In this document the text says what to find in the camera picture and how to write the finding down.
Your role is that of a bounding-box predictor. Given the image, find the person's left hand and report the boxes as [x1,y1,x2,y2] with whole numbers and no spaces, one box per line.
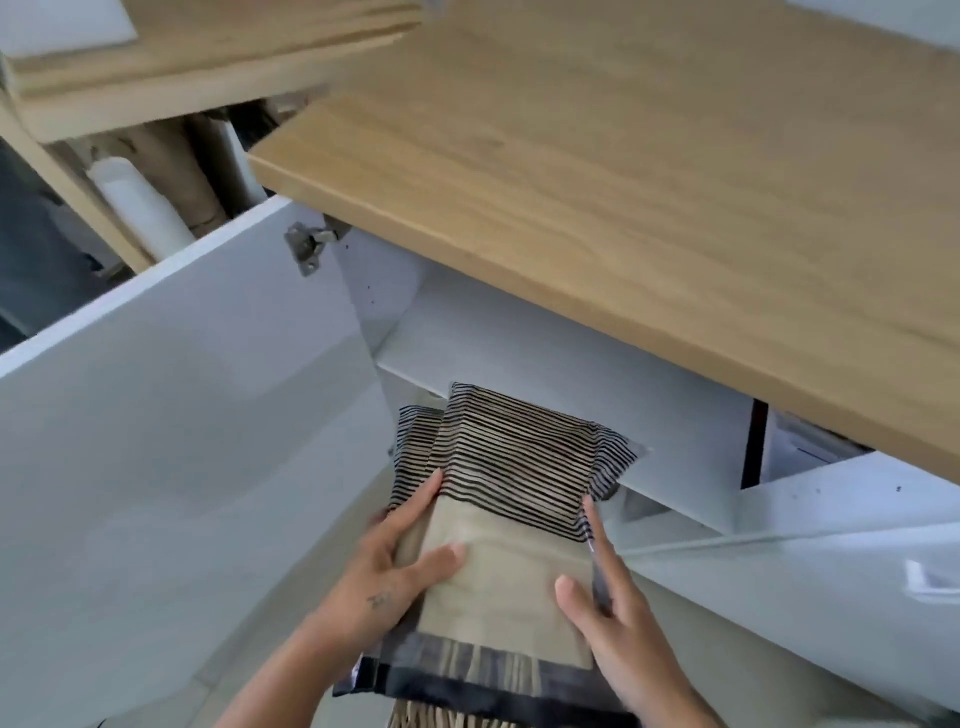
[318,468,470,663]

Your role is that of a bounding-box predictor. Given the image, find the person's right hand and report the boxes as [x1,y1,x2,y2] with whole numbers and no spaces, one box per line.
[553,495,712,728]

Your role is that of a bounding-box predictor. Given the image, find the beige black striped cloth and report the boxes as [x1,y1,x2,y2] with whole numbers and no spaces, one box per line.
[333,381,650,728]

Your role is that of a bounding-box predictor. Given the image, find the person's left forearm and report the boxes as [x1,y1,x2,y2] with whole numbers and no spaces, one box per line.
[213,621,370,728]

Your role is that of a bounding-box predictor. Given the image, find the person's right forearm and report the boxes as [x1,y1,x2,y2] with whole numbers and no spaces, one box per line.
[675,691,727,728]

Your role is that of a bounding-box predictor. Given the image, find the white inner cabinet shelf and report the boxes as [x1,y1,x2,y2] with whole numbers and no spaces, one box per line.
[375,266,755,535]

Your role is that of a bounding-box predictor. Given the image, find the large white open cabinet door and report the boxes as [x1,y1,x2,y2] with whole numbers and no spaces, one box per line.
[0,193,400,728]

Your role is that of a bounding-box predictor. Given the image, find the metal cabinet door hinge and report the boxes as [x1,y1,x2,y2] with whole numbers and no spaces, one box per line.
[283,219,342,279]

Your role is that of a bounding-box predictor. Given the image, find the white cabinet with wooden top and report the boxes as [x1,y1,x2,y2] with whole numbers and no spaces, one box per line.
[247,0,960,526]

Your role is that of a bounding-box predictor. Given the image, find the thin white tube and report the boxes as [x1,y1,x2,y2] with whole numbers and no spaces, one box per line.
[187,112,269,220]

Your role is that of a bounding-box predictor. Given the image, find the white paper roll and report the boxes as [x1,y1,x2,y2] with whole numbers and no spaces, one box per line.
[84,155,198,261]

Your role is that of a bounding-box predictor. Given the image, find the light wooden shelf board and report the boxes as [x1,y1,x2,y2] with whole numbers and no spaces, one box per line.
[0,0,427,145]

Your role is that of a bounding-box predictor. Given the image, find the white flat sheet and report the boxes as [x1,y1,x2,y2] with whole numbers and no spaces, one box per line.
[0,0,141,60]

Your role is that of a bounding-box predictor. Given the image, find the white cabinet door with handle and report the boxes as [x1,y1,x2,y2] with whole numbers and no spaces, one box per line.
[611,450,960,723]

